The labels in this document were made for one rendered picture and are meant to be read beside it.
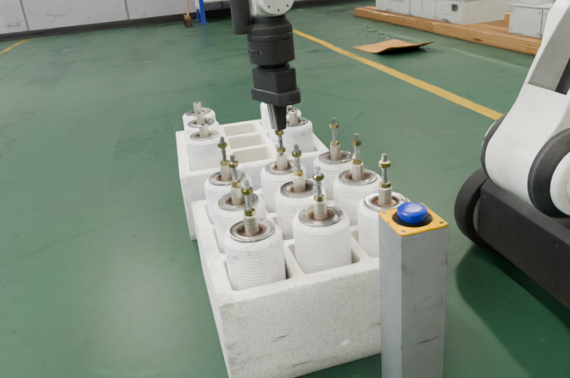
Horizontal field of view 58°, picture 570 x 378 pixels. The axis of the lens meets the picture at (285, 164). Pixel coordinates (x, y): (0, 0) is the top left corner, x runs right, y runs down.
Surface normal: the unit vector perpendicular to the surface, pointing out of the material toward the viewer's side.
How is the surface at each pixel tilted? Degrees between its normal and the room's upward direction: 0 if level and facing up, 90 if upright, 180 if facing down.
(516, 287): 0
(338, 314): 90
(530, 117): 54
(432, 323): 90
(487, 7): 90
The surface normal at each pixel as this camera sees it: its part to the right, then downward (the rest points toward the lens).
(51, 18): 0.24, 0.34
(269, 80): -0.78, 0.29
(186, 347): -0.09, -0.92
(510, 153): -0.95, -0.11
